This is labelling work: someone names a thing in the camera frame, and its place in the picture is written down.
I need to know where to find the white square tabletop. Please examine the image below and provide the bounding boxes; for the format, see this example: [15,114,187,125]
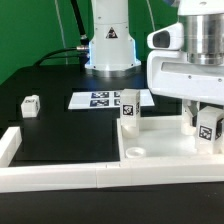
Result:
[117,116,224,160]

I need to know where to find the white marker sheet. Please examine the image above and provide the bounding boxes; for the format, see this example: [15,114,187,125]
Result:
[67,88,156,110]

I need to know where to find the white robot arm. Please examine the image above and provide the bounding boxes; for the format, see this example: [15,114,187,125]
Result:
[86,0,224,126]

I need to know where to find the white U-shaped fence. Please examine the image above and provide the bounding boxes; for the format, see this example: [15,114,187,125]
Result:
[0,127,224,193]

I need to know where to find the black cable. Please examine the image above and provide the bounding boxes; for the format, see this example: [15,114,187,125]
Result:
[32,0,91,72]

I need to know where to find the white cable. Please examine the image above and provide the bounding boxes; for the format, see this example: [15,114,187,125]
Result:
[53,0,69,66]
[145,0,156,31]

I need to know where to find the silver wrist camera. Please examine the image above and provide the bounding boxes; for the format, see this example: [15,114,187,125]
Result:
[147,22,184,50]

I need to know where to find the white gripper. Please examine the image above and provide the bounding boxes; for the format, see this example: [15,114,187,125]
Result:
[147,50,224,127]

